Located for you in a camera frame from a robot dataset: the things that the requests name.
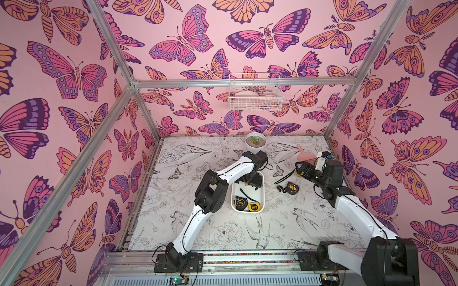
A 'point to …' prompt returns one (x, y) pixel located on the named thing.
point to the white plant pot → (251, 145)
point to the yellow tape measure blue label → (290, 192)
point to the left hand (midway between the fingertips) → (252, 183)
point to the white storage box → (258, 195)
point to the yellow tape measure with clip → (290, 186)
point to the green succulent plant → (256, 140)
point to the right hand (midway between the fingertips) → (299, 165)
